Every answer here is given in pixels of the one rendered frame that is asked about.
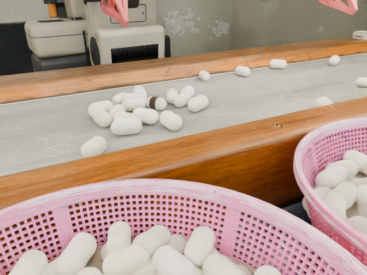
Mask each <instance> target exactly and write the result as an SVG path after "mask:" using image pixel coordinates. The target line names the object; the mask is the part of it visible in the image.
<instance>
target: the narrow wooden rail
mask: <svg viewBox="0 0 367 275"><path fill-rule="evenodd" d="M358 117H367V97H362V98H357V99H352V100H347V101H342V102H339V103H334V104H329V105H325V106H320V107H315V108H311V109H307V110H302V111H297V112H292V113H287V114H284V115H279V116H274V117H269V118H265V119H260V120H256V121H252V122H247V123H242V124H237V125H233V126H229V127H224V128H220V129H215V130H210V131H205V132H202V133H197V134H192V135H187V136H182V137H177V138H174V139H169V140H164V141H160V142H155V143H151V144H147V145H142V146H137V147H132V148H128V149H124V150H119V151H115V152H110V153H104V154H100V155H97V156H92V157H87V158H82V159H77V160H72V161H69V162H64V163H59V164H55V165H50V166H45V167H42V168H37V169H32V170H27V171H23V172H17V173H14V174H10V175H5V176H0V210H2V209H5V208H7V207H10V206H12V205H16V204H18V203H21V202H23V201H26V200H29V199H32V198H36V197H38V196H42V195H45V194H48V193H52V192H56V191H59V190H63V189H67V188H72V187H77V186H82V185H86V184H91V183H98V182H106V181H115V180H128V179H141V178H157V179H170V180H183V181H191V182H198V183H205V184H210V185H213V186H218V187H222V188H226V189H230V190H234V191H236V192H240V193H243V194H246V195H249V196H252V197H254V198H258V199H260V200H262V201H265V202H267V203H270V204H272V205H274V206H276V207H278V208H280V209H282V208H285V207H288V206H290V205H294V204H296V203H299V202H302V200H303V198H304V195H303V193H302V192H301V190H300V188H299V186H298V184H297V181H296V179H295V175H294V171H293V159H294V153H295V149H296V147H297V145H298V144H299V142H300V141H301V140H302V139H303V137H304V136H306V135H307V134H308V133H309V132H311V131H313V130H315V129H316V128H318V127H321V126H323V125H326V124H329V123H332V122H336V121H341V120H345V119H350V118H358Z"/></svg>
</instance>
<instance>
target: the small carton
mask: <svg viewBox="0 0 367 275"><path fill-rule="evenodd" d="M352 38H353V39H362V40H367V31H354V32H353V37H352Z"/></svg>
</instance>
